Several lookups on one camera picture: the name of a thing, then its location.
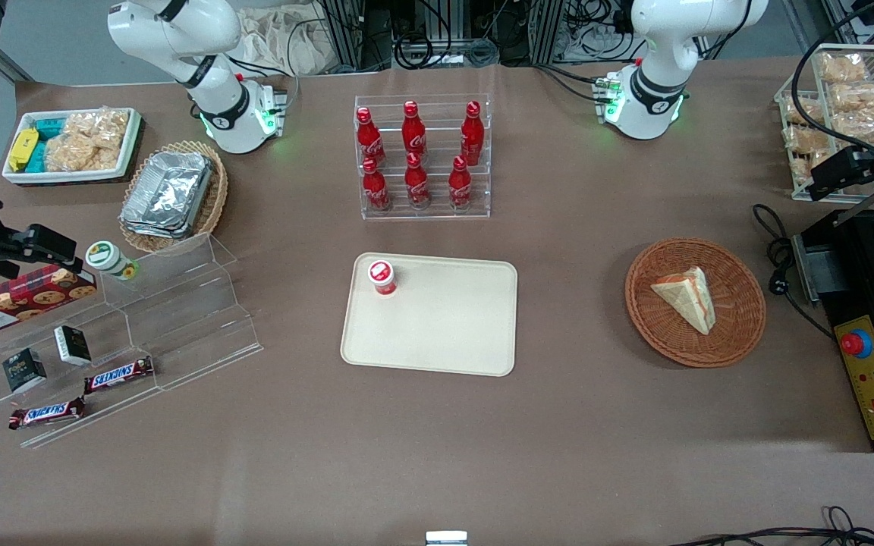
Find beige crumpled cloth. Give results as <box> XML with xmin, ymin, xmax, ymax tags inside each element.
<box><xmin>236</xmin><ymin>6</ymin><xmax>329</xmax><ymax>77</ymax></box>

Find green white yogurt cup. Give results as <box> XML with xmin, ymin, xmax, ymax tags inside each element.
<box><xmin>86</xmin><ymin>240</ymin><xmax>140</xmax><ymax>281</ymax></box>

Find black countertop appliance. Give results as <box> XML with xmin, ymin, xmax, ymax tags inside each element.
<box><xmin>790</xmin><ymin>203</ymin><xmax>874</xmax><ymax>453</ymax></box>

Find white rectangular bin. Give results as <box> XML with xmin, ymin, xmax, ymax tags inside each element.
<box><xmin>2</xmin><ymin>107</ymin><xmax>143</xmax><ymax>186</ymax></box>

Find red lid small cup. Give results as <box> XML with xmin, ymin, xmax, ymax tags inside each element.
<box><xmin>367</xmin><ymin>259</ymin><xmax>398</xmax><ymax>297</ymax></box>

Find aluminium frame rack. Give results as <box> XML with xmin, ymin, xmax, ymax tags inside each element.
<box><xmin>322</xmin><ymin>0</ymin><xmax>568</xmax><ymax>71</ymax></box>

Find bagged rice crackers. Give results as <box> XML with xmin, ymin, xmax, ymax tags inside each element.
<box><xmin>44</xmin><ymin>110</ymin><xmax>130</xmax><ymax>173</ymax></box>

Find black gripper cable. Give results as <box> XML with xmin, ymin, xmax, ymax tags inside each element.
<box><xmin>792</xmin><ymin>0</ymin><xmax>874</xmax><ymax>171</ymax></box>

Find black power cable with plug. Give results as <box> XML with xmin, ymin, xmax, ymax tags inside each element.
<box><xmin>752</xmin><ymin>203</ymin><xmax>836</xmax><ymax>339</ymax></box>

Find red emergency stop button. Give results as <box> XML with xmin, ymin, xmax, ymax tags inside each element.
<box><xmin>841</xmin><ymin>330</ymin><xmax>874</xmax><ymax>359</ymax></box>

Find triangular sandwich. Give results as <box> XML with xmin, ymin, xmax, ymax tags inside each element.
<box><xmin>650</xmin><ymin>266</ymin><xmax>716</xmax><ymax>335</ymax></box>

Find black arm base cable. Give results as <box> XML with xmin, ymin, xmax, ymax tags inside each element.
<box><xmin>226</xmin><ymin>55</ymin><xmax>300</xmax><ymax>116</ymax></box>

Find small black white box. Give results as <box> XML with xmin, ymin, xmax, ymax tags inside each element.
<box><xmin>54</xmin><ymin>325</ymin><xmax>93</xmax><ymax>366</ymax></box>

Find clear acrylic bottle rack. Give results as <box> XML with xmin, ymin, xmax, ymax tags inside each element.
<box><xmin>354</xmin><ymin>93</ymin><xmax>492</xmax><ymax>221</ymax></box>

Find brown chocolate bar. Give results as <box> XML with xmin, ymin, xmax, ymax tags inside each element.
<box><xmin>84</xmin><ymin>356</ymin><xmax>155</xmax><ymax>394</ymax></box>
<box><xmin>9</xmin><ymin>397</ymin><xmax>86</xmax><ymax>431</ymax></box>

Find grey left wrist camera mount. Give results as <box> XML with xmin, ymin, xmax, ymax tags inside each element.
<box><xmin>834</xmin><ymin>184</ymin><xmax>874</xmax><ymax>230</ymax></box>

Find yellow snack packet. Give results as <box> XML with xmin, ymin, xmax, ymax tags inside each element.
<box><xmin>10</xmin><ymin>128</ymin><xmax>40</xmax><ymax>172</ymax></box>

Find round brown wicker basket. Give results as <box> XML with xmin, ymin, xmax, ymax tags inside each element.
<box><xmin>625</xmin><ymin>238</ymin><xmax>767</xmax><ymax>369</ymax></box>

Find red tartan cookie box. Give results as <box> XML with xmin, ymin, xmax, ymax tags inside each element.
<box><xmin>0</xmin><ymin>265</ymin><xmax>98</xmax><ymax>339</ymax></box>

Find black floor cable bundle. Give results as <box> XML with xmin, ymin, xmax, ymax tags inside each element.
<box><xmin>668</xmin><ymin>506</ymin><xmax>874</xmax><ymax>546</ymax></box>

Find clear acrylic step shelf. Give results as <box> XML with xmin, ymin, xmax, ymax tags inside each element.
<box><xmin>0</xmin><ymin>234</ymin><xmax>264</xmax><ymax>450</ymax></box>

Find bagged fried snack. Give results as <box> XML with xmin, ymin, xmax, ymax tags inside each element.
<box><xmin>782</xmin><ymin>124</ymin><xmax>834</xmax><ymax>157</ymax></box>
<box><xmin>832</xmin><ymin>82</ymin><xmax>874</xmax><ymax>115</ymax></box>
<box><xmin>835</xmin><ymin>110</ymin><xmax>874</xmax><ymax>146</ymax></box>
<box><xmin>781</xmin><ymin>93</ymin><xmax>815</xmax><ymax>127</ymax></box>
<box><xmin>816</xmin><ymin>52</ymin><xmax>868</xmax><ymax>84</ymax></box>

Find stacked foil containers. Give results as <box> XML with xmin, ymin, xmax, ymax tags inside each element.
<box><xmin>120</xmin><ymin>151</ymin><xmax>214</xmax><ymax>239</ymax></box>

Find oval wicker basket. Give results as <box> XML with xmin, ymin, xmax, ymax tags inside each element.
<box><xmin>118</xmin><ymin>140</ymin><xmax>229</xmax><ymax>254</ymax></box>

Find beige plastic tray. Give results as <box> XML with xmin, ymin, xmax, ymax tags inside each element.
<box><xmin>340</xmin><ymin>253</ymin><xmax>519</xmax><ymax>378</ymax></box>

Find red cola bottle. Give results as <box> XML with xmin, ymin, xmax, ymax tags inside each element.
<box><xmin>461</xmin><ymin>101</ymin><xmax>485</xmax><ymax>166</ymax></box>
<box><xmin>356</xmin><ymin>107</ymin><xmax>386</xmax><ymax>166</ymax></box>
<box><xmin>448</xmin><ymin>155</ymin><xmax>473</xmax><ymax>210</ymax></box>
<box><xmin>362</xmin><ymin>158</ymin><xmax>391</xmax><ymax>212</ymax></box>
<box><xmin>404</xmin><ymin>152</ymin><xmax>431</xmax><ymax>209</ymax></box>
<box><xmin>402</xmin><ymin>101</ymin><xmax>427</xmax><ymax>158</ymax></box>

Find black arm base cables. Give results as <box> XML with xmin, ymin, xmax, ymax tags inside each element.
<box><xmin>534</xmin><ymin>62</ymin><xmax>606</xmax><ymax>104</ymax></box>

